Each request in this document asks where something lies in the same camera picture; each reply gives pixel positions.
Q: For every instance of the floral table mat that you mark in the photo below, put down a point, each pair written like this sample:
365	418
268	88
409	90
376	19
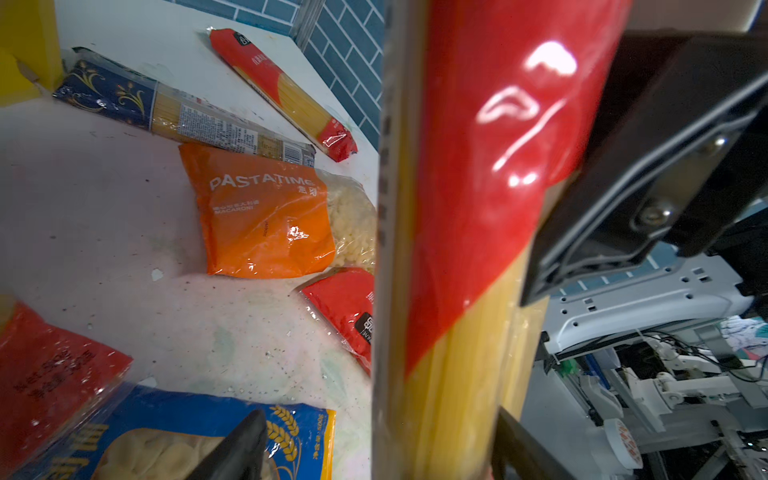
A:
100	231

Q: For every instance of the red labelled spaghetti bag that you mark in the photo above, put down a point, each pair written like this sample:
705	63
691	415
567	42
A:
487	107

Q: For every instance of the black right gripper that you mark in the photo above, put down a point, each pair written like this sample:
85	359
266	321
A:
678	150

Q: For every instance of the yellow shelf with coloured boards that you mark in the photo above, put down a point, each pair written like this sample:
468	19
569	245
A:
30	50

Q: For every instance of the red fusilli bag lower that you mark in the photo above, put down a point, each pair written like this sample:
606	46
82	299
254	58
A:
343	298

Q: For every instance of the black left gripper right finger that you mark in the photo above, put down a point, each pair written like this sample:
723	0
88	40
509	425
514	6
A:
517	455

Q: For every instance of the orange macaroni bag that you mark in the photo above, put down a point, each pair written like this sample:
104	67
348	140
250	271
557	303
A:
268	219

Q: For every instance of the red macaroni bag upper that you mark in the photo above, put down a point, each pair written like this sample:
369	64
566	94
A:
52	380

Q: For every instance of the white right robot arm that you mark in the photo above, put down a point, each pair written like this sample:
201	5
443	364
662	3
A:
744	252

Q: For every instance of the dark labelled spaghetti bag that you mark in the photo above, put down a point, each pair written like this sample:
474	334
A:
99	85

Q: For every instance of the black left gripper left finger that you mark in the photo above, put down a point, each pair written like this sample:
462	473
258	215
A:
240	454

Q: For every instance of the blue shell pasta bag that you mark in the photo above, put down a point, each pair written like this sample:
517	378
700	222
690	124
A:
148	433

